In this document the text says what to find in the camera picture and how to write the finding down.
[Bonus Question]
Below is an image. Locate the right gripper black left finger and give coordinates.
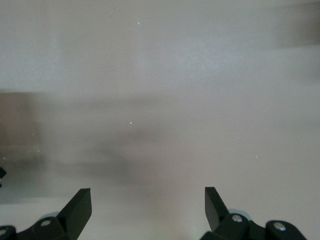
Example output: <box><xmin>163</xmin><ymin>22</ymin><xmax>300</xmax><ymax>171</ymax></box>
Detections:
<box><xmin>0</xmin><ymin>188</ymin><xmax>92</xmax><ymax>240</ymax></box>

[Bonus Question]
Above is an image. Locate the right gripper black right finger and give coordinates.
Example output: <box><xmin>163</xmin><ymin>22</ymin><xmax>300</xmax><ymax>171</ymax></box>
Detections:
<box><xmin>201</xmin><ymin>186</ymin><xmax>309</xmax><ymax>240</ymax></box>

